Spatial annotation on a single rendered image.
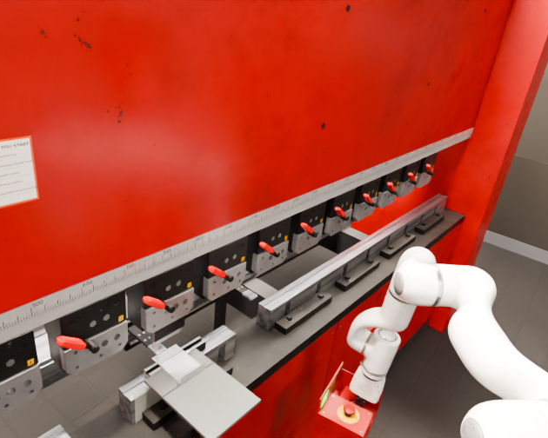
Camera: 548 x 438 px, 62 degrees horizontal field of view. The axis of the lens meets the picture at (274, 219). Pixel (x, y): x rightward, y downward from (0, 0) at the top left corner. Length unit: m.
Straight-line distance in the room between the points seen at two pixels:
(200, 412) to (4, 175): 0.74
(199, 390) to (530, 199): 3.93
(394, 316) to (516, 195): 3.51
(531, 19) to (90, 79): 2.36
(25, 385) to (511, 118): 2.55
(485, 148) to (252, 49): 2.02
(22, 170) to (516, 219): 4.43
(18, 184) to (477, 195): 2.57
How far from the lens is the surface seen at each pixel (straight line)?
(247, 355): 1.59
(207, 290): 1.27
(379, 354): 1.49
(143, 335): 1.46
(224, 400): 1.29
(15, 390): 1.07
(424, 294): 1.08
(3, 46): 0.80
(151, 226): 1.04
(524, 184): 4.73
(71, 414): 2.64
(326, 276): 1.87
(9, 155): 0.84
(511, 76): 2.84
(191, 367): 1.36
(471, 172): 2.96
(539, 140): 4.65
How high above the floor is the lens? 1.97
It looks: 26 degrees down
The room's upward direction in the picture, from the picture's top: 7 degrees clockwise
